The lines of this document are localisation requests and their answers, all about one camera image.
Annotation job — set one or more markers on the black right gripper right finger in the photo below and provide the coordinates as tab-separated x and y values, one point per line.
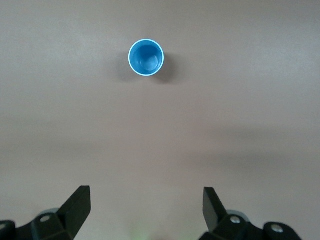
215	215

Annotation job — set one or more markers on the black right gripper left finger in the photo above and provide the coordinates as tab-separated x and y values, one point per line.
72	212

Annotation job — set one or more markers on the blue plastic cup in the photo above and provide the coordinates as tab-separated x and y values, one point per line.
146	58

